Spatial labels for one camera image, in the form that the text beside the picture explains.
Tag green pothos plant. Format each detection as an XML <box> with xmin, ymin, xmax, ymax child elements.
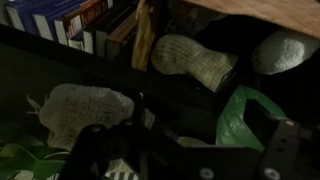
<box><xmin>0</xmin><ymin>94</ymin><xmax>69</xmax><ymax>180</ymax></box>

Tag black white striped socks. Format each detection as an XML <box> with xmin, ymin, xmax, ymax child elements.
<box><xmin>104</xmin><ymin>159</ymin><xmax>140</xmax><ymax>180</ymax></box>

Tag grey rounded stone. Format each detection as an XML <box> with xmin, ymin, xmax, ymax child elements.
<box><xmin>251</xmin><ymin>27</ymin><xmax>320</xmax><ymax>76</ymax></box>

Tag blue circuits textbook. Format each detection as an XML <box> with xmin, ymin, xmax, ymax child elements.
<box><xmin>4</xmin><ymin>0</ymin><xmax>80</xmax><ymax>36</ymax></box>

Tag camouflage cloth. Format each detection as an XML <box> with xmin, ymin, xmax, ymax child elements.
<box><xmin>165</xmin><ymin>0</ymin><xmax>229</xmax><ymax>35</ymax></box>

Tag brown spine book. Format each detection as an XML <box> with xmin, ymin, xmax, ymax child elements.
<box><xmin>54</xmin><ymin>0</ymin><xmax>115</xmax><ymax>48</ymax></box>

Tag beige knit socks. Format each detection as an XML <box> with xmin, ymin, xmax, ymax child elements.
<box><xmin>150</xmin><ymin>33</ymin><xmax>240</xmax><ymax>94</ymax></box>

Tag tan spine book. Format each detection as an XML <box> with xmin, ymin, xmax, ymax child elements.
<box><xmin>105</xmin><ymin>12</ymin><xmax>140</xmax><ymax>62</ymax></box>

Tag dark navy book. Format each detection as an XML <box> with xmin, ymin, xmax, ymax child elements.
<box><xmin>67</xmin><ymin>19</ymin><xmax>111</xmax><ymax>52</ymax></box>

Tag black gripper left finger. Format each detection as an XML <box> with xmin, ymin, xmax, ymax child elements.
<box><xmin>59</xmin><ymin>93</ymin><xmax>148</xmax><ymax>180</ymax></box>

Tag grey fuzzy socks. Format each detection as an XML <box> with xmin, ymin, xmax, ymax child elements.
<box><xmin>37</xmin><ymin>83</ymin><xmax>156</xmax><ymax>152</ymax></box>

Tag black cube shelf unit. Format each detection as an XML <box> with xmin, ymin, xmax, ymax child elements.
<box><xmin>0</xmin><ymin>23</ymin><xmax>241</xmax><ymax>148</ymax></box>

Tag green plastic bag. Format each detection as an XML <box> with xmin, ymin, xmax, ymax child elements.
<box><xmin>215</xmin><ymin>84</ymin><xmax>288</xmax><ymax>153</ymax></box>

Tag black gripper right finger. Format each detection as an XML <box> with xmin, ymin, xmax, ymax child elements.
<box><xmin>259</xmin><ymin>119</ymin><xmax>320</xmax><ymax>180</ymax></box>

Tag slim black book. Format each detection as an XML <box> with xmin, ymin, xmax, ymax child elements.
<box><xmin>82</xmin><ymin>5</ymin><xmax>135</xmax><ymax>58</ymax></box>

